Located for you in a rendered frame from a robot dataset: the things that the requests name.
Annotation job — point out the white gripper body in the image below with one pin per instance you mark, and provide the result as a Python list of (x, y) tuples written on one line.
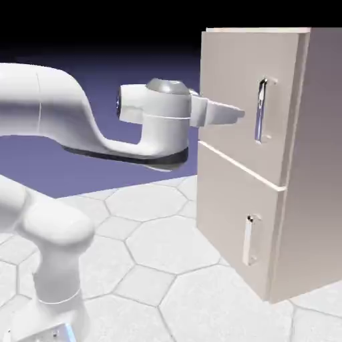
[(217, 113)]

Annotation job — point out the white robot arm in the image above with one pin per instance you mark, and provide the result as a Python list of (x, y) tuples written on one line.
[(53, 112)]

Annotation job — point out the tall beige cabinet door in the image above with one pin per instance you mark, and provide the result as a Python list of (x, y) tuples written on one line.
[(235, 80)]

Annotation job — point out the short beige cabinet door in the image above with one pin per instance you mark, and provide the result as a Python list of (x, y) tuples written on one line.
[(227, 208)]

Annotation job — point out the beige painted cabinet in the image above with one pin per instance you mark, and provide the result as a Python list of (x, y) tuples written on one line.
[(310, 160)]

